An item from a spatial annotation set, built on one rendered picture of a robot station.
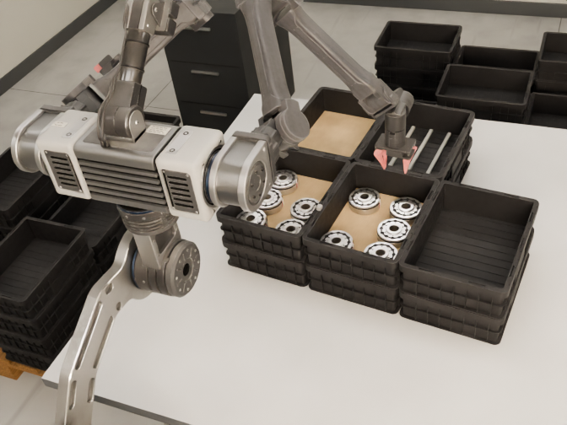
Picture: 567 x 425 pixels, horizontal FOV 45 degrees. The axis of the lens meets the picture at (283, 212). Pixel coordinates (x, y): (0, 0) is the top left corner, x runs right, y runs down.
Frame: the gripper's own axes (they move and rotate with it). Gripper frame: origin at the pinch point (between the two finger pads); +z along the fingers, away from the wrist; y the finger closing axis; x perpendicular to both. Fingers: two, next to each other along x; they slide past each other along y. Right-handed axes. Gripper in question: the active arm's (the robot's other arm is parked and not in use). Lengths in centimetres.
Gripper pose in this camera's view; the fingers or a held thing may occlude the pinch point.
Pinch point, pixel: (395, 168)
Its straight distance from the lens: 201.2
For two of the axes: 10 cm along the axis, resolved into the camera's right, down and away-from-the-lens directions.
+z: 1.1, 7.4, 6.6
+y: -9.0, -2.2, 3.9
